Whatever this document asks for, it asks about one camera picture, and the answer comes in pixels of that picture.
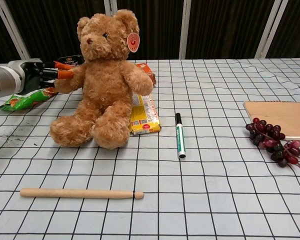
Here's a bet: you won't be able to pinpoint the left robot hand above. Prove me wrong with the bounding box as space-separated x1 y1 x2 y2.
7 58 75 96

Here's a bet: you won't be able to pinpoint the brown teddy bear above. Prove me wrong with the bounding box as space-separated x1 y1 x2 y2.
49 9 155 150

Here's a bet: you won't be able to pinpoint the green snack bag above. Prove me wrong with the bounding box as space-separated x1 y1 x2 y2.
0 86 59 112

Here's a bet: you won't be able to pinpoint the black luncheon meat can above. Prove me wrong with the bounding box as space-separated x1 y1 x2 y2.
56 54 85 69

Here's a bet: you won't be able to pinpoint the round pink hang tag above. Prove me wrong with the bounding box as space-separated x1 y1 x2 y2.
126 32 141 53

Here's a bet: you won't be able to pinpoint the orange carton box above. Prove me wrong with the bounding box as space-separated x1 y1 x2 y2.
134 62 157 87

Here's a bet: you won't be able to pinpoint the yellow carton box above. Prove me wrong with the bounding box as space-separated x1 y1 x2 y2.
129 92 162 136

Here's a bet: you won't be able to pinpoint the wooden drumstick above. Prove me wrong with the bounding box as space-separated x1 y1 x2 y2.
19 188 145 201

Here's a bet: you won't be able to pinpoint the green white marker pen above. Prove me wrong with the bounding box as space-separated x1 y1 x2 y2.
175 112 188 160

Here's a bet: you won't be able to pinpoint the dark red plastic grapes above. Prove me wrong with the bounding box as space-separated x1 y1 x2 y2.
245 117 300 169

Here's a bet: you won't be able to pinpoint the brown kraft spiral notebook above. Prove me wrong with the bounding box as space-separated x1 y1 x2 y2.
243 100 300 141

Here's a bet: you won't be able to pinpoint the white partition post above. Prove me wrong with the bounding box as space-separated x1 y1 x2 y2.
0 0 30 60
103 0 119 16
259 0 290 59
178 0 192 60

